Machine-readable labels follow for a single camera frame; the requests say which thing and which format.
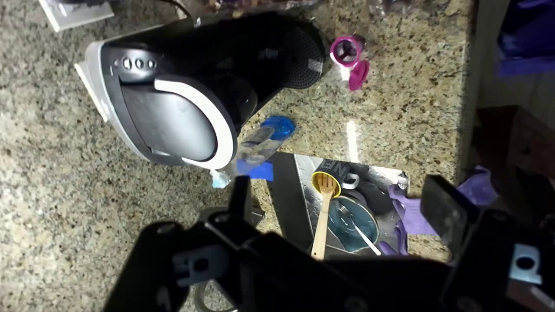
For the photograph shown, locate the dish tray with utensils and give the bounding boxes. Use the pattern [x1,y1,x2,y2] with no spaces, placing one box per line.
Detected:
[269,152,408,258]

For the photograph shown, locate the pink reusable coffee pod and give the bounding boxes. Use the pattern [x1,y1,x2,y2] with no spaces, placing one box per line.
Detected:
[330,35,370,92]

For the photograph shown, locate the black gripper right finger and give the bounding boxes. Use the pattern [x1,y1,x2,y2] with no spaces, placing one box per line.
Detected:
[420,173,555,312]

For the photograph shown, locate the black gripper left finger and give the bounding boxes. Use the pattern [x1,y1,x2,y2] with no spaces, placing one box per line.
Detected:
[103,173,366,312]

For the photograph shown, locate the wooden spoon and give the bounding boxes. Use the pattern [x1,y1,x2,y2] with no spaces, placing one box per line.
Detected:
[311,172,340,260]

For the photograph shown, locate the blue lid clear container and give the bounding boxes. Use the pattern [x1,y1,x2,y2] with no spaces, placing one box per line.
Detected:
[210,114,297,189]

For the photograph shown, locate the black coffee maker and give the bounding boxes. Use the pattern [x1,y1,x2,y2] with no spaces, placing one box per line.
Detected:
[77,12,328,170]

